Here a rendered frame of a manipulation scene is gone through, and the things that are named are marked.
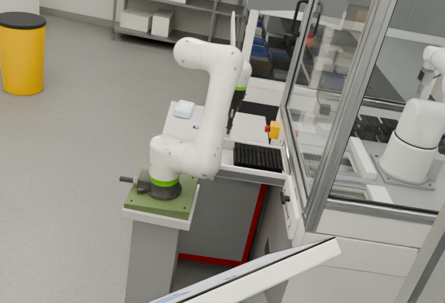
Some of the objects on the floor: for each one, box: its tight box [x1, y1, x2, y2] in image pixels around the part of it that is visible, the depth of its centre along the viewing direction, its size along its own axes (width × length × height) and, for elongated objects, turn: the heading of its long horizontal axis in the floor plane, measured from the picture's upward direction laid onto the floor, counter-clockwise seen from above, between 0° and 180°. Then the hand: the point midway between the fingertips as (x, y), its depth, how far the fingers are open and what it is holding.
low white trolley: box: [162, 101, 269, 269], centre depth 271 cm, size 58×62×76 cm
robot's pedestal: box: [121, 184, 200, 303], centre depth 214 cm, size 30×30×76 cm
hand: (228, 132), depth 239 cm, fingers closed, pressing on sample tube
